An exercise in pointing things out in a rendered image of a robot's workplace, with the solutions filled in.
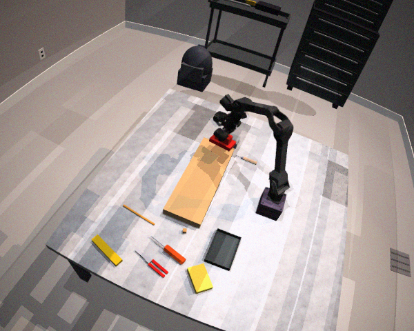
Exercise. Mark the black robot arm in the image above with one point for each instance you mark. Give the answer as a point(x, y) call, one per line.
point(282, 131)

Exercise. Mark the brown panel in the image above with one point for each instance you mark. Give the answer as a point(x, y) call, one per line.
point(197, 186)

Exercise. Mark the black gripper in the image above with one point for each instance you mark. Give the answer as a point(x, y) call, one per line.
point(228, 127)

